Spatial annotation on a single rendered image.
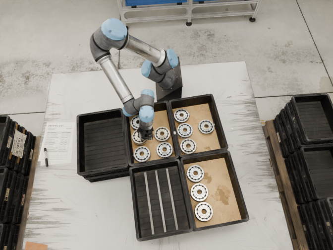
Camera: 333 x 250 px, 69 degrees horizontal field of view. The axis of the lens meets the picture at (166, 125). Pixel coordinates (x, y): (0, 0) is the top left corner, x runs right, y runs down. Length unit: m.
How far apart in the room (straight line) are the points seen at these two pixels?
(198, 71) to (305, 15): 2.20
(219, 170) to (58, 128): 1.18
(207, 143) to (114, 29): 0.87
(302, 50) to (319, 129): 1.40
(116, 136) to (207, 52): 1.84
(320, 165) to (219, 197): 1.06
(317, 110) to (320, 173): 0.51
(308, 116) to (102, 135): 1.65
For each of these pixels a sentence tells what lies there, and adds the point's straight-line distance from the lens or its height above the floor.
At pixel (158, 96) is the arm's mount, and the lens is 1.79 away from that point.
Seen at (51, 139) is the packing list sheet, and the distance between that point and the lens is 1.92.
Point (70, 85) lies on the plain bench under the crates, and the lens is 2.10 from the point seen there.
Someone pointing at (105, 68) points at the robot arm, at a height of 1.24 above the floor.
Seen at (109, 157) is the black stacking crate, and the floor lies 0.83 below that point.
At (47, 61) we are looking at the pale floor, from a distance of 3.36.
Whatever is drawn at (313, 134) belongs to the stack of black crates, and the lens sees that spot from 2.26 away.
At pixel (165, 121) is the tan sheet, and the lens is 1.63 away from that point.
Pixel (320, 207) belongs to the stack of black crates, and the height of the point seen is 0.49.
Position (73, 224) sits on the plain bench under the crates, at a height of 0.70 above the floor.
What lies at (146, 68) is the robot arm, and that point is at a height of 1.03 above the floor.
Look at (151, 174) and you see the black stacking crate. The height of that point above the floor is 0.83.
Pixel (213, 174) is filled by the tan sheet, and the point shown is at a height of 0.83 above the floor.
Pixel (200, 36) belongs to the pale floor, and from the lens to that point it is 3.27.
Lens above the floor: 2.29
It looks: 65 degrees down
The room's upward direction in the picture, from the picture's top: 3 degrees counter-clockwise
